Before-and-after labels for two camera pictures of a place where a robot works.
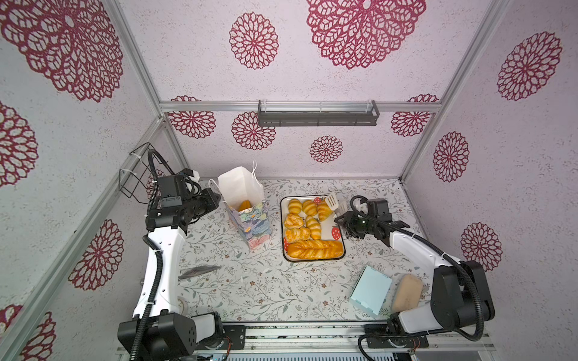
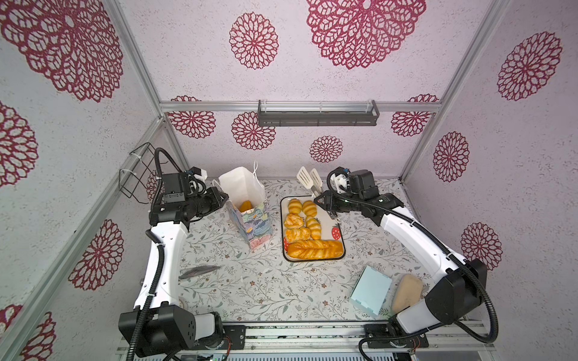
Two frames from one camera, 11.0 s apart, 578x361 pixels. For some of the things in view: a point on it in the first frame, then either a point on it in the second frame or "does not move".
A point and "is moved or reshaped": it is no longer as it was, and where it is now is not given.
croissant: [244, 204] does not move
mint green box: [370, 290] does not move
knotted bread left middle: [293, 221] does not move
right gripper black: [348, 222] → [330, 201]
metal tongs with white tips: [337, 203] is moved or reshaped
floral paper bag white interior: [243, 192] does not move
